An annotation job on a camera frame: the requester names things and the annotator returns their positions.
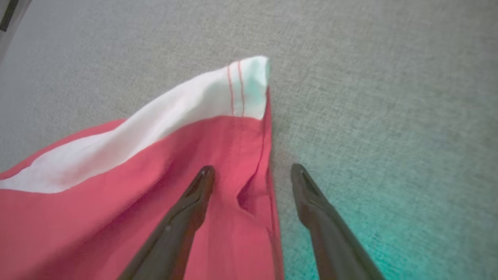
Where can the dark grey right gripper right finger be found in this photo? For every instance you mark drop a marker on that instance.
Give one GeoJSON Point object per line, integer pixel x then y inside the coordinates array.
{"type": "Point", "coordinates": [334, 249]}

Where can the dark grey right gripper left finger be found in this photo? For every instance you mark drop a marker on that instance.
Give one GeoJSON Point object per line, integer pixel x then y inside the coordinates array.
{"type": "Point", "coordinates": [175, 237]}

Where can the red basketball jersey white trim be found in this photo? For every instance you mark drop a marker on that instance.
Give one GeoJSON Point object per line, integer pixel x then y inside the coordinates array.
{"type": "Point", "coordinates": [97, 217]}

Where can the grey fabric sofa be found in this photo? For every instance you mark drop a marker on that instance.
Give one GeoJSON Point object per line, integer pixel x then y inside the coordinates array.
{"type": "Point", "coordinates": [369, 77]}

